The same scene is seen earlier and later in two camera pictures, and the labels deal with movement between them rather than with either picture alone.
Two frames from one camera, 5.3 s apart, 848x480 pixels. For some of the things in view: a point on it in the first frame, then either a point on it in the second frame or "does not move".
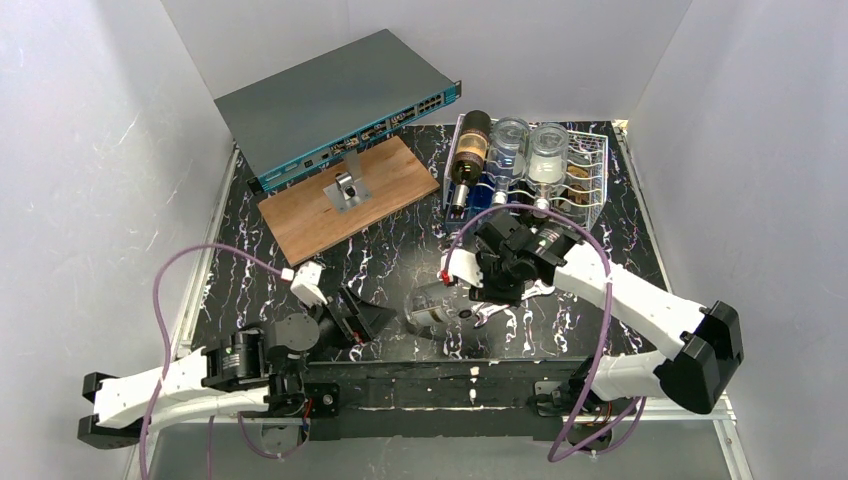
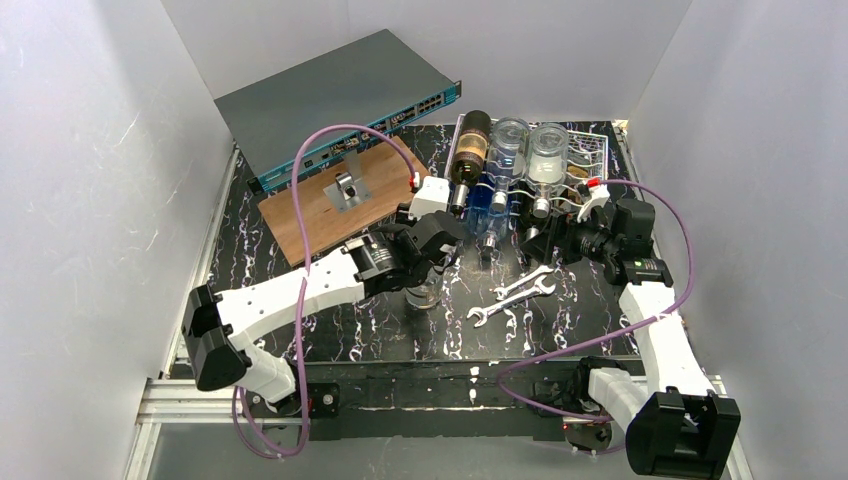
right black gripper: x=494 y=266 → x=553 y=233
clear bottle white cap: x=547 y=161 does not move
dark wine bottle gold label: x=470 y=152 does not move
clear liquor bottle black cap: x=427 y=333 → x=427 y=293
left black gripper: x=346 y=317 → x=431 y=244
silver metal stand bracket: x=350 y=189 does not move
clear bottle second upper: x=507 y=155 does not move
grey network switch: x=311 y=113 does not move
